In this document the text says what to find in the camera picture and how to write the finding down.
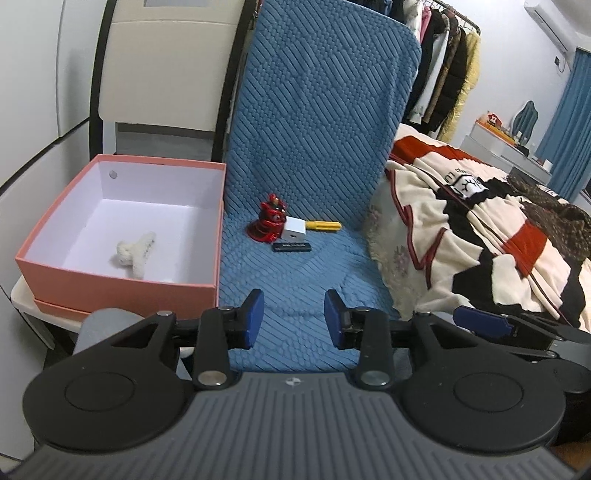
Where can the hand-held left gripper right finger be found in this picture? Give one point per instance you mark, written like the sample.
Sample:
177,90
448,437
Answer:
334,323

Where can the white wardrobe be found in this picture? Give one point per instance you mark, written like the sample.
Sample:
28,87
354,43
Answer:
41,83

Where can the blue curtain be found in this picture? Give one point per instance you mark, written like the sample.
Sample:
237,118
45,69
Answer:
570,129

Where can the red figurine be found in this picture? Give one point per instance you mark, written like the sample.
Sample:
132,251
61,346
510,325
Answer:
268,224

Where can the yellow plastic tool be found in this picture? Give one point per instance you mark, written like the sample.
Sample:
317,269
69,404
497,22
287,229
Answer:
323,226

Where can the white dresser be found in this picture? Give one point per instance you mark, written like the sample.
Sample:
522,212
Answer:
494,143

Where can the black bar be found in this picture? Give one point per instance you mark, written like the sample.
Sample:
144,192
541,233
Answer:
291,246

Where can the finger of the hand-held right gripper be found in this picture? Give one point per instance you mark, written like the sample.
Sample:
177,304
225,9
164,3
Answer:
482,322

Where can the black clothes rack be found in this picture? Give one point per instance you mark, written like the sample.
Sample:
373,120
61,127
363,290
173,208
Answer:
461,14

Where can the red black cream blanket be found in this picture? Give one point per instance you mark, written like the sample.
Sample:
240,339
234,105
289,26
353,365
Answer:
485,230

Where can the white cube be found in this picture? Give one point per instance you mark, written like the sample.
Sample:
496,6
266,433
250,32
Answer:
293,228

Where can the cream chair with black frame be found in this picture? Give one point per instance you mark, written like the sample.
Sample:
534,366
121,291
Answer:
171,64

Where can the red toy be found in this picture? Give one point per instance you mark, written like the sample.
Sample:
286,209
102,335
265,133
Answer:
493,119

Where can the pink cardboard box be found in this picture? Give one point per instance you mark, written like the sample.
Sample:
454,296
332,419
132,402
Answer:
138,295

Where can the wall socket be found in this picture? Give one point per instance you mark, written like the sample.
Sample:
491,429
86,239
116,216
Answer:
559,62

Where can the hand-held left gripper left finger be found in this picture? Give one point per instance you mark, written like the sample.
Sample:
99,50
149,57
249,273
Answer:
254,321

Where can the row of hanging clothes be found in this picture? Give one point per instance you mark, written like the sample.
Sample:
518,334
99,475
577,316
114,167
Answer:
448,69

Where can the brown patterned cloth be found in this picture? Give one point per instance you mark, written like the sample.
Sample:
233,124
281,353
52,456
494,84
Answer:
554,217

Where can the white fluffy hair claw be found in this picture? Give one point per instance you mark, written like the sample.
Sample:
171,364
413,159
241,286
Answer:
134,251

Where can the blue quilted chair cushion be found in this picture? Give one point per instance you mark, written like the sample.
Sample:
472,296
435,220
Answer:
323,115

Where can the grey blue garment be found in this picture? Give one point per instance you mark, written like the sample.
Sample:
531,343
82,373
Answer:
526,117

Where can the white air conditioner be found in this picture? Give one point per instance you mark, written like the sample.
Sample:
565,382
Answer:
558,25

